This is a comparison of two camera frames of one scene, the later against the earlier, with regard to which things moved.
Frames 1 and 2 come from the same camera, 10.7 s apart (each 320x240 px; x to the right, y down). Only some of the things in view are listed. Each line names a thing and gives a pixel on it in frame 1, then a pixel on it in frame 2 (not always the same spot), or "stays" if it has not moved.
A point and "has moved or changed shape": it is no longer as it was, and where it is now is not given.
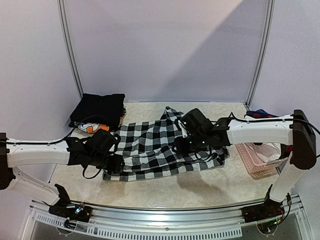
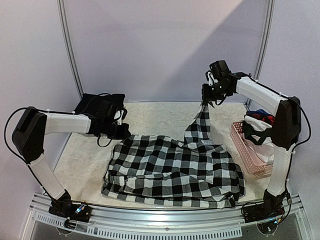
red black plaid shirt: [260, 116] stays
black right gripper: [179, 146] → [208, 95]
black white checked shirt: [146, 149] has moved or changed shape
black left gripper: [116, 166] → [123, 135]
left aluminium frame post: [65, 35] stays
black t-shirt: [93, 108] stays
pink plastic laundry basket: [256, 170] stays
